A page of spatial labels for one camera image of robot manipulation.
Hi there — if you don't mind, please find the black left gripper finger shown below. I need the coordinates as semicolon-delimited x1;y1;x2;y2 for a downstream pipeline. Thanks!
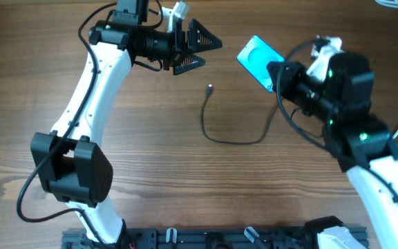
187;19;222;53
173;54;206;75

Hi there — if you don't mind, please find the light blue Galaxy smartphone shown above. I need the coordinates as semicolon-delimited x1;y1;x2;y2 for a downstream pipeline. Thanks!
236;35;284;93

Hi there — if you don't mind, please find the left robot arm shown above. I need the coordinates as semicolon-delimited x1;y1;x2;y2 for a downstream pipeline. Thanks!
30;1;222;248

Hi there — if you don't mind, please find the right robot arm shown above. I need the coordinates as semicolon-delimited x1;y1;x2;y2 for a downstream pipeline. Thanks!
266;53;398;248

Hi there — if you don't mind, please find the black right camera cable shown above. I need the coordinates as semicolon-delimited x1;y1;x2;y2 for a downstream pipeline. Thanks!
275;38;398;236

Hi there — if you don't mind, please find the black camera cable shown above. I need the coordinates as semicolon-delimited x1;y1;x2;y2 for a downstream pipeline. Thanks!
275;38;398;236
15;1;165;249

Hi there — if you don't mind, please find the black USB charging cable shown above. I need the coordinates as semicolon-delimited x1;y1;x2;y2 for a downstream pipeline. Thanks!
200;84;324;146

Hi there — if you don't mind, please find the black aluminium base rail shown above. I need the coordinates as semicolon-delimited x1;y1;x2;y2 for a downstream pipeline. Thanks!
61;226;369;249

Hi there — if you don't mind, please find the black left camera cable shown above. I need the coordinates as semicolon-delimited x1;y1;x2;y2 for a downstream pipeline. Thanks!
15;1;165;249

